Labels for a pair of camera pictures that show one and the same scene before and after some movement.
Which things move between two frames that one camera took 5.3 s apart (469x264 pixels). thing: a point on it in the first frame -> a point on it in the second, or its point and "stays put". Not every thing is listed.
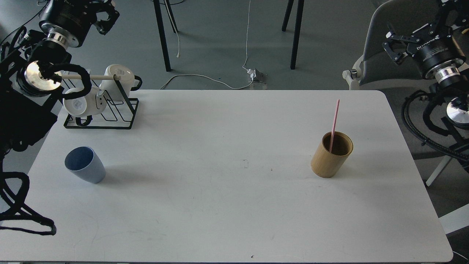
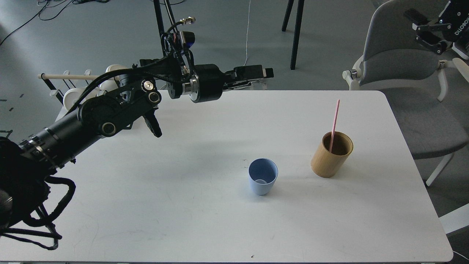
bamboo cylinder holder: [325, 164] stays put
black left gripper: [66, 22] -> [207, 83]
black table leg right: [298, 19] stays put
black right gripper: [441, 58] -> [456, 13]
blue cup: [84, 162] -> [262, 172]
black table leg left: [159, 19] stays put
